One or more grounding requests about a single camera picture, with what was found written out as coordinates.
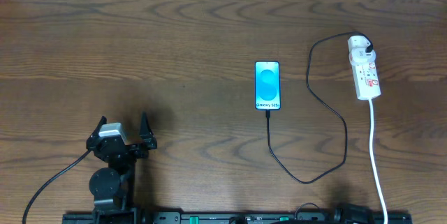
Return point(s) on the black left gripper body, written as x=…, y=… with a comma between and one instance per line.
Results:
x=125, y=148

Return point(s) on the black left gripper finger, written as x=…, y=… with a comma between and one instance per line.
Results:
x=145, y=132
x=95, y=133

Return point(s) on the blue Galaxy smartphone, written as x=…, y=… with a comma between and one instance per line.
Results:
x=267, y=85

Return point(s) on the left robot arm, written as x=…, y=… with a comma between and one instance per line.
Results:
x=113, y=186

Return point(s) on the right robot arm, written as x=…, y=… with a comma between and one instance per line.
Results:
x=352, y=214

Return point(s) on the white USB charger adapter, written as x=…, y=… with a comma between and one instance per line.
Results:
x=361, y=51

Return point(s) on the white power strip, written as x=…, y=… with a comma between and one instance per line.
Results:
x=366, y=81

